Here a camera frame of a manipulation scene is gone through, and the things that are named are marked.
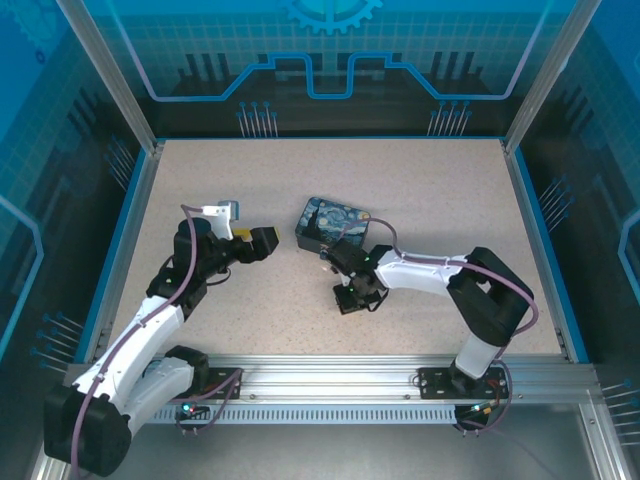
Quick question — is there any starry night painted tin box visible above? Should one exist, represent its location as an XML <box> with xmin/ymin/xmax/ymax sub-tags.
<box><xmin>294</xmin><ymin>196</ymin><xmax>374</xmax><ymax>255</ymax></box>

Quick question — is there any small connector with LED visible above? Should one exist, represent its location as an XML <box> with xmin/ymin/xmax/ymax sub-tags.
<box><xmin>464</xmin><ymin>398</ymin><xmax>504</xmax><ymax>417</ymax></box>
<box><xmin>177</xmin><ymin>399</ymin><xmax>210</xmax><ymax>420</ymax></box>

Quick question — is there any aluminium side frame rail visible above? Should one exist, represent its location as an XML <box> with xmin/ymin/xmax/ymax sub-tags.
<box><xmin>501</xmin><ymin>139</ymin><xmax>572</xmax><ymax>362</ymax></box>
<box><xmin>83</xmin><ymin>142</ymin><xmax>167</xmax><ymax>362</ymax></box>

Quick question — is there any aluminium mounting rail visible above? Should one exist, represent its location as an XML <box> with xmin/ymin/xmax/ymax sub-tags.
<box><xmin>67</xmin><ymin>353</ymin><xmax>600</xmax><ymax>402</ymax></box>

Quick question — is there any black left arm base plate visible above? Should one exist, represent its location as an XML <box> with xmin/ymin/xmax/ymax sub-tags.
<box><xmin>202</xmin><ymin>367</ymin><xmax>246</xmax><ymax>401</ymax></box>

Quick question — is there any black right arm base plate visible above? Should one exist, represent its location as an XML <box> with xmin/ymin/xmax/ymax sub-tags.
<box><xmin>417</xmin><ymin>366</ymin><xmax>512</xmax><ymax>401</ymax></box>

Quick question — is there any slotted grey cable duct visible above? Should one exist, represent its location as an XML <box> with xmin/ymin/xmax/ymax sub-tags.
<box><xmin>149</xmin><ymin>405</ymin><xmax>459</xmax><ymax>426</ymax></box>

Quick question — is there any aluminium frame post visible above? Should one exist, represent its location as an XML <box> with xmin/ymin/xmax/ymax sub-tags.
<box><xmin>54</xmin><ymin>0</ymin><xmax>167</xmax><ymax>156</ymax></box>
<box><xmin>501</xmin><ymin>0</ymin><xmax>604</xmax><ymax>156</ymax></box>

